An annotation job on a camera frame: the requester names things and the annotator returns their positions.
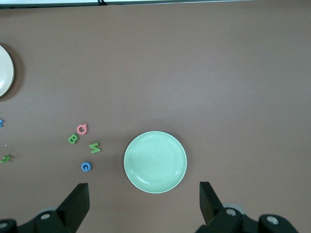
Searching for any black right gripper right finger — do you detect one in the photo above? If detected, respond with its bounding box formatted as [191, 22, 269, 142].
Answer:
[194, 181, 299, 233]

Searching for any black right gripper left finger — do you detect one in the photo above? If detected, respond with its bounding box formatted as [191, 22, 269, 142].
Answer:
[0, 182, 90, 233]

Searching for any green uppercase letter B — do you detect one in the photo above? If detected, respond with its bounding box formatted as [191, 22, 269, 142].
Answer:
[67, 133, 80, 145]

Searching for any green plate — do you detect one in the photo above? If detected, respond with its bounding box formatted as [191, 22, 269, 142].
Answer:
[123, 131, 188, 194]

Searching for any brown table mat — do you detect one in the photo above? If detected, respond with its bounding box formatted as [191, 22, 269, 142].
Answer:
[0, 2, 311, 233]

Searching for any beige plate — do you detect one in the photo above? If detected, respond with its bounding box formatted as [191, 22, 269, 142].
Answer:
[0, 45, 15, 98]

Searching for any white black table edge rail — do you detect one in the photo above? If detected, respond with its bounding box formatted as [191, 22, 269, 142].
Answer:
[0, 0, 311, 10]

